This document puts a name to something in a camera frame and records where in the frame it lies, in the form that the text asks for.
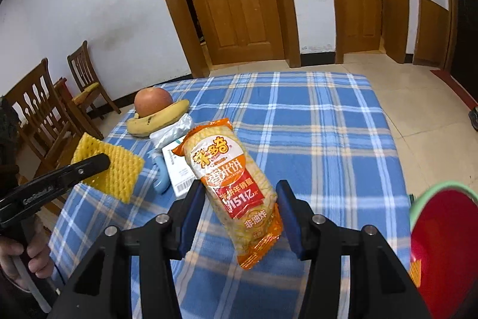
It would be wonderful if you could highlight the yellow banana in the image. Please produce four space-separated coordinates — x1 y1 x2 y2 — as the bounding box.
127 100 190 137

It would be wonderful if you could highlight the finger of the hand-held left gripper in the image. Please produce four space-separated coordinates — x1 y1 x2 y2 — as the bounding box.
70 153 111 186

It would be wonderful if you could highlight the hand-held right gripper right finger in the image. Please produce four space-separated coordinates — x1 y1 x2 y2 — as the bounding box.
275 180 430 319

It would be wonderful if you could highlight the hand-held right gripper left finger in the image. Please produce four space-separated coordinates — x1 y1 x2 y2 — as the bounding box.
48 180 206 319

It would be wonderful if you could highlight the red doormat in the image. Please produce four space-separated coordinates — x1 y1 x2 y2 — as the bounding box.
429 69 478 110

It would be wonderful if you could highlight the yellow seat cushion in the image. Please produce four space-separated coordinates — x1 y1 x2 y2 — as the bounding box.
73 82 101 103

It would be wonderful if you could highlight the white box with barcode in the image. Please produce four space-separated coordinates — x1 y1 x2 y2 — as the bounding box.
162 140 198 198

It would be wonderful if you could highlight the wooden wall panel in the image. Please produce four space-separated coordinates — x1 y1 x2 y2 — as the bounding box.
414 0 451 67

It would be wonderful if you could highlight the red apple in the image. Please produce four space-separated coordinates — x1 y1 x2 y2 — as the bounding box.
134 87 173 118

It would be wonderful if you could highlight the wooden chair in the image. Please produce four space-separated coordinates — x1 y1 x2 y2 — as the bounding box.
2 58 104 179
67 40 122 120

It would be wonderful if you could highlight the person's left hand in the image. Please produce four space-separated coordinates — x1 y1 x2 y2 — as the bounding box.
0 217 55 290

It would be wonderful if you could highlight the light blue plastic item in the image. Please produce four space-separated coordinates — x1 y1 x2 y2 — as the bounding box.
148 151 172 195

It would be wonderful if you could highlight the orange snack packet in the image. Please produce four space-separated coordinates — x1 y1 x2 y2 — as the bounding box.
183 118 282 270

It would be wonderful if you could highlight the red basin with green rim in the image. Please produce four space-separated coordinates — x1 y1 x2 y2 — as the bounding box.
409 181 478 319

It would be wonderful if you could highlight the brown entry door frame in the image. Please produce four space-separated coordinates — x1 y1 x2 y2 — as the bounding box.
441 0 459 72

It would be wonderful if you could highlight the silver white plastic bag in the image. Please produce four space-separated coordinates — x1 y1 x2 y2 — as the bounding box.
149 114 193 151

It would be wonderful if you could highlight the blue plaid tablecloth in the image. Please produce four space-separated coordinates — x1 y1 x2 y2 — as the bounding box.
48 71 411 319

